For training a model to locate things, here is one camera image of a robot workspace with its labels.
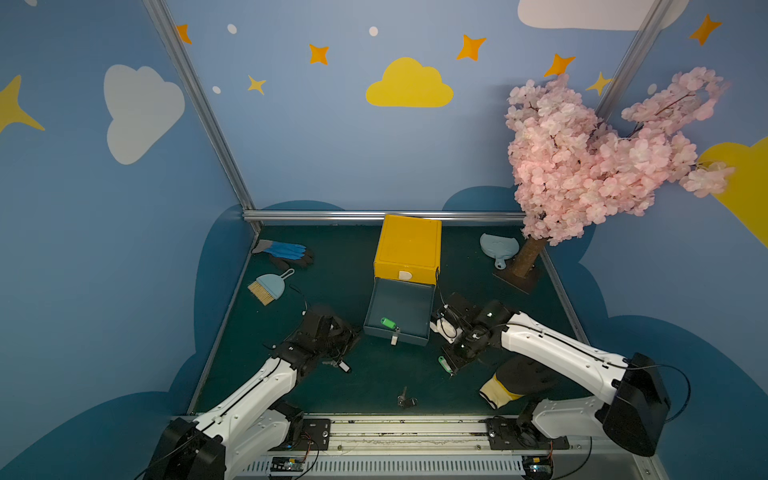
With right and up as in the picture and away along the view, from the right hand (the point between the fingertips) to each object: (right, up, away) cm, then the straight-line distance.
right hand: (451, 358), depth 79 cm
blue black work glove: (-55, +28, +30) cm, 69 cm away
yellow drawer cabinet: (-11, +29, +8) cm, 32 cm away
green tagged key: (-16, +7, +8) cm, 19 cm away
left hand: (-23, +8, +4) cm, 25 cm away
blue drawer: (-11, +13, +10) cm, 20 cm away
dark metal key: (-13, -12, +2) cm, 18 cm away
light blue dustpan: (+28, +30, +39) cm, 57 cm away
